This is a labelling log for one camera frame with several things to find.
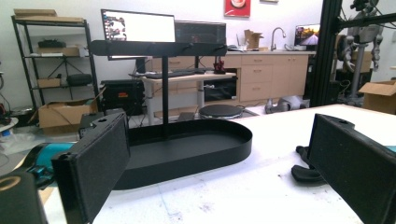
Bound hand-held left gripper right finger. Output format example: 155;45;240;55
306;113;396;224

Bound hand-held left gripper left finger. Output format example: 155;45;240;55
50;111;131;224

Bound black stand with oval tray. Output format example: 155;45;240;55
90;39;253;190

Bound teal and black device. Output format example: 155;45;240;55
17;142;77;189

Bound large open cardboard box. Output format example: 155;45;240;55
358;79;396;115

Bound black equipment case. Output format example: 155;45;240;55
100;78;146;117

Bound black bag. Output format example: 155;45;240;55
66;73;93;88

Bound grey robot part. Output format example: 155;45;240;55
264;95;311;115

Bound small closed cardboard box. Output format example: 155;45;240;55
36;77;62;89

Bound black metal shelf rack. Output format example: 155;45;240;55
11;15;101;110

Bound black keyboard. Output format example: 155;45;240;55
144;70;198;79

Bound beige kitchen cabinets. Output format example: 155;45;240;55
152;50;316;106

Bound light wooden standing desk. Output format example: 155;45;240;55
129;70;237;126

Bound grey humanoid robot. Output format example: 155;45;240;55
336;0;385;105

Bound round black stool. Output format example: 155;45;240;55
198;104;244;120

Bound small monitor with road picture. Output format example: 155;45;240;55
294;23;321;49

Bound large bright computer monitor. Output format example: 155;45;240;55
100;8;177;43

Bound silver kitchen faucet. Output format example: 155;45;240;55
269;26;287;52

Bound flat cardboard boxes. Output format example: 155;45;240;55
12;8;85;23

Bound red and black figure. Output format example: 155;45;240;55
213;58;227;76

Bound small torn cardboard box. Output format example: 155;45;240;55
244;29;264;50

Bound dark computer monitor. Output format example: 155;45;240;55
174;21;227;45

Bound open cardboard box with cables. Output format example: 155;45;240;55
36;98;100;129

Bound black device with gold ring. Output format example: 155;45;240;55
0;172;49;224

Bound black aluminium frame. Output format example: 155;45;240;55
310;0;396;107

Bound red wall poster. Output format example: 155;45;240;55
223;0;251;19

